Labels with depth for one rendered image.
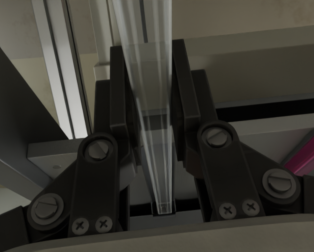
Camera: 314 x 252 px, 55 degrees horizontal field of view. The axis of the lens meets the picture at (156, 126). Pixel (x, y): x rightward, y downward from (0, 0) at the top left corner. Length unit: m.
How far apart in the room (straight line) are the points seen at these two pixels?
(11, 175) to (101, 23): 0.41
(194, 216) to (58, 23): 0.29
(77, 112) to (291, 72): 0.39
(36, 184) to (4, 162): 0.04
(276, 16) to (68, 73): 2.88
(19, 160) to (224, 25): 3.04
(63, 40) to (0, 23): 3.58
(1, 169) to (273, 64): 0.51
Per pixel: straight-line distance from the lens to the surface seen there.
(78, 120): 0.46
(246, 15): 3.18
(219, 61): 0.57
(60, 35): 0.43
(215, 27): 3.18
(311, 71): 0.64
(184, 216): 0.33
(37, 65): 3.86
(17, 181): 0.21
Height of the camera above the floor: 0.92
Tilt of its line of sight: 21 degrees up
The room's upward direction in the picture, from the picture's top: 174 degrees clockwise
